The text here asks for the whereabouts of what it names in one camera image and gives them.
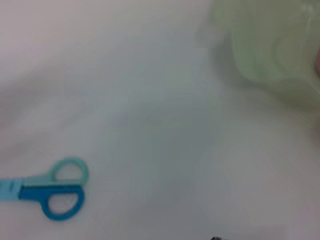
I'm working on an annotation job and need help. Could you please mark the blue sheathed scissors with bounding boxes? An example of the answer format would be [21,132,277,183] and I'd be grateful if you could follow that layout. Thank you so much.
[0,156,90,221]

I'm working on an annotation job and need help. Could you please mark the pink peach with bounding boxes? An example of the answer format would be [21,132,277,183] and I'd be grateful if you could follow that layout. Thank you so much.
[314,46,320,76]

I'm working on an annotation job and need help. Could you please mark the green translucent fruit bowl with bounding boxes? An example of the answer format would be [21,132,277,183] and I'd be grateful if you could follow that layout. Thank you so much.
[211,0,320,113]

